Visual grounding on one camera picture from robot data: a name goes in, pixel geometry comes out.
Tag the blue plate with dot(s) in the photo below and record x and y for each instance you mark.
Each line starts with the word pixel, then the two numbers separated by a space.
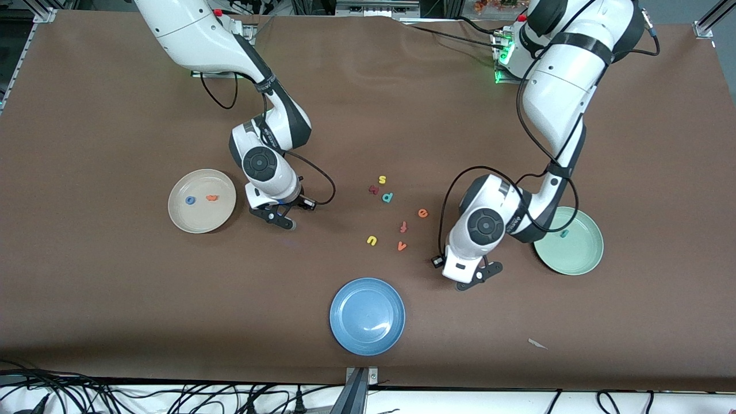
pixel 367 316

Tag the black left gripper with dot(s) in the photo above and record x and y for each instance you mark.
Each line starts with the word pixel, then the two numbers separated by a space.
pixel 438 261

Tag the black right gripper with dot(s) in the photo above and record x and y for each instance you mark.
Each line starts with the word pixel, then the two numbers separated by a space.
pixel 300 202

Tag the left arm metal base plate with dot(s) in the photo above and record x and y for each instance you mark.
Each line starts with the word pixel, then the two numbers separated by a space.
pixel 499 79

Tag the green plate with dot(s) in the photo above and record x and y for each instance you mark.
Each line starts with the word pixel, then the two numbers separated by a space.
pixel 575 256

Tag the white paper scrap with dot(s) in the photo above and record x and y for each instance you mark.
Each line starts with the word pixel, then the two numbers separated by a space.
pixel 537 344

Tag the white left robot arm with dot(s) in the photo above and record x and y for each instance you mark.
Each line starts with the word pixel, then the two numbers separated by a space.
pixel 563 86

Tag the aluminium frame profile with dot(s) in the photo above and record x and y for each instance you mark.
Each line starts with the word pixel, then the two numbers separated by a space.
pixel 704 27
pixel 45 15

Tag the light brown plate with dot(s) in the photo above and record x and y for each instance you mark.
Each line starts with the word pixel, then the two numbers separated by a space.
pixel 195 218

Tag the black aluminium post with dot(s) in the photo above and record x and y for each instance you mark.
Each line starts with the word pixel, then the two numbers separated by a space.
pixel 352 399

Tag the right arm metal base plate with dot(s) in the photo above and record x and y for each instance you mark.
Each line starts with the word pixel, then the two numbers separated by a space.
pixel 247 30

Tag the large table cover sheet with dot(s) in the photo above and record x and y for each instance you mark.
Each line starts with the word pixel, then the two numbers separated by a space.
pixel 115 299

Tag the grey metal clamp bracket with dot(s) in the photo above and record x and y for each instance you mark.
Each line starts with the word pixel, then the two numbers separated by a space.
pixel 372 375

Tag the grey socket box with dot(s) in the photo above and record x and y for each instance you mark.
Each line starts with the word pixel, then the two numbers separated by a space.
pixel 374 8

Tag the orange patterned object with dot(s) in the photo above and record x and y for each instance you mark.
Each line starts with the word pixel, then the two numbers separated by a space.
pixel 494 6

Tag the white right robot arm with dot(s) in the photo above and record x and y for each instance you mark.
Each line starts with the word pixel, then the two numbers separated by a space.
pixel 190 29

